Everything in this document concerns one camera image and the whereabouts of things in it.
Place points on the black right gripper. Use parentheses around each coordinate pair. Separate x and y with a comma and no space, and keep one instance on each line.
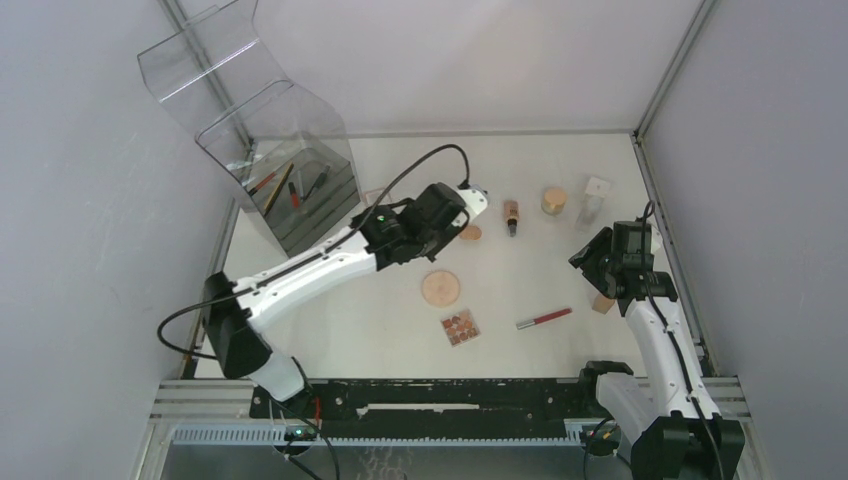
(601,242)

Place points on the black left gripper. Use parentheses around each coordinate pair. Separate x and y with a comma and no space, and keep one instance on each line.
(449,230)

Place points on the orange blender sponge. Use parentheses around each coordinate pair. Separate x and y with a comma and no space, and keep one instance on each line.
(471,233)

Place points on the round beige sponge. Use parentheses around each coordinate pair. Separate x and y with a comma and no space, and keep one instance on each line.
(440,289)

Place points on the dark concealer stick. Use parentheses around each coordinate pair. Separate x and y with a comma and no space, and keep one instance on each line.
(321,179)

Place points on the red lip pencil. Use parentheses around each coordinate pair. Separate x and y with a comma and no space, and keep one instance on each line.
(293,196)

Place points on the wooden handle brush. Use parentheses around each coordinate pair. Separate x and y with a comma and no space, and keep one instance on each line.
(276,192)

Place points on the clear acrylic makeup organizer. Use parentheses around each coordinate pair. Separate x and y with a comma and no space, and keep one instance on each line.
(218,80)

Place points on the small square pink compact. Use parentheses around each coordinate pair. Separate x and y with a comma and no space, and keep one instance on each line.
(370,197)

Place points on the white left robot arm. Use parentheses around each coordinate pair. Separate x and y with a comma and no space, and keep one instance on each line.
(239,313)

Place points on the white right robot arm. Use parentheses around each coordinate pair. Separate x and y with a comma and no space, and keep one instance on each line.
(677,428)

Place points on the clear liquid bottle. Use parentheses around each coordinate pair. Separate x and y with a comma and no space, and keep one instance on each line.
(595,193)

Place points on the cream jar gold lid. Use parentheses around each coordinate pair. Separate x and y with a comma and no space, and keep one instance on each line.
(553,201)

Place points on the BB cream tube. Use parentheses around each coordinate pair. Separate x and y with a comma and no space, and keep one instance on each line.
(511,215)

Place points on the eyeshadow palette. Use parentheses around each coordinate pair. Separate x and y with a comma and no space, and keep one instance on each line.
(460,328)

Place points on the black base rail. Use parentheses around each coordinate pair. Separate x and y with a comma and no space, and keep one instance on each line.
(436,409)

